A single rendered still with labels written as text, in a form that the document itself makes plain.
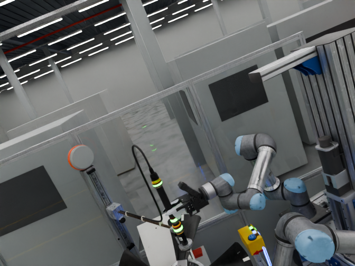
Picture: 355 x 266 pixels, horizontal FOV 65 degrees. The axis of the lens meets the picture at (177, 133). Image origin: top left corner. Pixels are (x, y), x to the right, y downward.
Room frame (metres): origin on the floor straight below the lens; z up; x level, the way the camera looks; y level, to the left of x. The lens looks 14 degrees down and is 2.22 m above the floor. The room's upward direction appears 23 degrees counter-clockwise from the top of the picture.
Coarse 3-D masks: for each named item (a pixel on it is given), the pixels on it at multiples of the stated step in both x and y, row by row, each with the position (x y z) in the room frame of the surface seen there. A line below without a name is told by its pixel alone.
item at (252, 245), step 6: (246, 228) 1.54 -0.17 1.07; (240, 234) 1.51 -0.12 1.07; (246, 234) 1.49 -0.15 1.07; (246, 240) 1.44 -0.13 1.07; (252, 240) 1.42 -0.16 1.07; (258, 240) 1.41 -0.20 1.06; (246, 246) 1.46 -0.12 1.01; (252, 246) 1.40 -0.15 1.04; (258, 246) 1.41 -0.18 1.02; (264, 246) 1.41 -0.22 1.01; (252, 252) 1.40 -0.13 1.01
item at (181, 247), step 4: (172, 232) 1.19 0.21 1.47; (176, 236) 1.17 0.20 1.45; (176, 240) 1.18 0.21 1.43; (188, 240) 1.18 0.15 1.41; (180, 244) 1.17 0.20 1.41; (188, 244) 1.15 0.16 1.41; (192, 244) 1.15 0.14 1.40; (180, 248) 1.15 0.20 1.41; (184, 248) 1.13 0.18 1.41; (188, 248) 1.13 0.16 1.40
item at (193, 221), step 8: (184, 216) 1.36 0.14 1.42; (192, 216) 1.33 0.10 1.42; (168, 224) 1.42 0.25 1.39; (184, 224) 1.33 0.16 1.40; (192, 224) 1.30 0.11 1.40; (184, 232) 1.30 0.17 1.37; (192, 232) 1.27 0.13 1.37; (192, 240) 1.24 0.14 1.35; (176, 248) 1.30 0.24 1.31; (176, 256) 1.27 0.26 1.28; (184, 256) 1.22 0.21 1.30
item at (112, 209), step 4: (108, 204) 1.69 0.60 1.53; (112, 204) 1.68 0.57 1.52; (116, 204) 1.66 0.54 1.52; (120, 204) 1.63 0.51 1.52; (108, 208) 1.64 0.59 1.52; (112, 208) 1.62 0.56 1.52; (116, 208) 1.61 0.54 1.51; (120, 208) 1.63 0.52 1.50; (108, 212) 1.65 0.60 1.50; (112, 212) 1.60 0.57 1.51; (116, 212) 1.60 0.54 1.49; (112, 216) 1.63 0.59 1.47; (116, 216) 1.60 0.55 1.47; (120, 216) 1.61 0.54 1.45
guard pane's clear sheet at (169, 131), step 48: (288, 48) 1.96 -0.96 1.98; (240, 96) 1.93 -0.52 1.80; (288, 96) 1.96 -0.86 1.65; (96, 144) 1.86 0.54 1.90; (144, 144) 1.88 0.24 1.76; (192, 144) 1.90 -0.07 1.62; (288, 144) 1.95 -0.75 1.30; (0, 192) 1.81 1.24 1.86; (48, 192) 1.83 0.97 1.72; (144, 192) 1.87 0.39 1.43; (240, 192) 1.92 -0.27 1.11; (0, 240) 1.80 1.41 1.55; (48, 240) 1.82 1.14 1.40; (96, 240) 1.84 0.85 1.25
